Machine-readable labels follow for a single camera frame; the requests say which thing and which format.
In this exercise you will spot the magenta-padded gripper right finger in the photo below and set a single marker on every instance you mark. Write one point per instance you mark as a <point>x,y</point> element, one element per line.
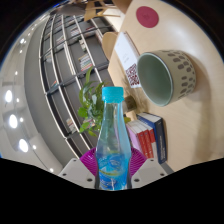
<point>150,171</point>

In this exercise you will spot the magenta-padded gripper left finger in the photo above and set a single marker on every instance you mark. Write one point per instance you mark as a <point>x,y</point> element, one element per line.
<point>75,171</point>

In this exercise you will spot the clear bottle with turquoise cap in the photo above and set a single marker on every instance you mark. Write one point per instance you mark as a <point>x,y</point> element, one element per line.
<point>113,153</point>

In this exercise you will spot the red book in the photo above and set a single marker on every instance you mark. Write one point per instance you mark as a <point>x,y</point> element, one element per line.
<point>150,140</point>
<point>141,140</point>

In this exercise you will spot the thick blue book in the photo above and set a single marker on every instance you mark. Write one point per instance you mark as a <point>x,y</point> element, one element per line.
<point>160,140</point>

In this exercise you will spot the pink book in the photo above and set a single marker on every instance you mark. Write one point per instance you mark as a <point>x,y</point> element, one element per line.
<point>134,138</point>

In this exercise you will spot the green potted plant, white pot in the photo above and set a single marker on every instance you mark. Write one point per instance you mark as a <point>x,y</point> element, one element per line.
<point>91,103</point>

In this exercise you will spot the round ceiling lights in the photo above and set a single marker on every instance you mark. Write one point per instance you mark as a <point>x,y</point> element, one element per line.
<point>13,120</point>

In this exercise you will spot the cream patterned ceramic cup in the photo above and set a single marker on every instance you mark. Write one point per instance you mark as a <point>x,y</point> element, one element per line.
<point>180,76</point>

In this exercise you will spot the white magazine with patterned cover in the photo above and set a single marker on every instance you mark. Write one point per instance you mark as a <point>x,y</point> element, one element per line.
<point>126,53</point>

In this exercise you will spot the wooden shell chair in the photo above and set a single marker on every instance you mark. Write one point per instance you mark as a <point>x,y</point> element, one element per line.
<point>108,45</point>

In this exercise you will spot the flat round red coaster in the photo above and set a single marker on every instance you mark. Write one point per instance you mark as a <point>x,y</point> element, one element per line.
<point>147,16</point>

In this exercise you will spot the grey wall shelf unit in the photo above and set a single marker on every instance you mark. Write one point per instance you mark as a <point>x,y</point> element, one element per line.
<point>71,66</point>

